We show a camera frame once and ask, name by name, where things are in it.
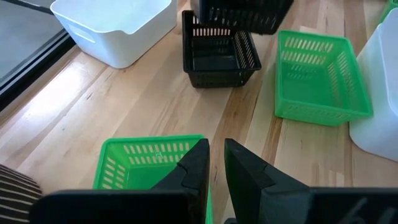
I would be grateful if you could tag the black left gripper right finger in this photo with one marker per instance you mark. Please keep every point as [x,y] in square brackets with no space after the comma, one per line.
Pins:
[248,186]

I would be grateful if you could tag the black aluminium table frame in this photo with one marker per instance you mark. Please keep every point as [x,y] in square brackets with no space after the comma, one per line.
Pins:
[37,70]

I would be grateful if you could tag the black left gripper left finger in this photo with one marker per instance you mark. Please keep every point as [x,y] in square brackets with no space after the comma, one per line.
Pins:
[196,174]

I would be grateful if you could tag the green slotted plastic basket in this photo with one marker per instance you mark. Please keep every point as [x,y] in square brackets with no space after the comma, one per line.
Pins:
[311,90]
[392,7]
[140,168]

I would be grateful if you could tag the white plastic bin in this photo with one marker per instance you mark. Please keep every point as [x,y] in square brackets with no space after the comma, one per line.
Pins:
[124,46]
[379,109]

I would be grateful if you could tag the ribbed plant pot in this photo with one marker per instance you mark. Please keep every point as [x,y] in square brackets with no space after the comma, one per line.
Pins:
[15,193]

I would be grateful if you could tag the black slotted plastic basket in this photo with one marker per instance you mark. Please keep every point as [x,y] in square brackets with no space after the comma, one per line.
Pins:
[248,15]
[214,62]

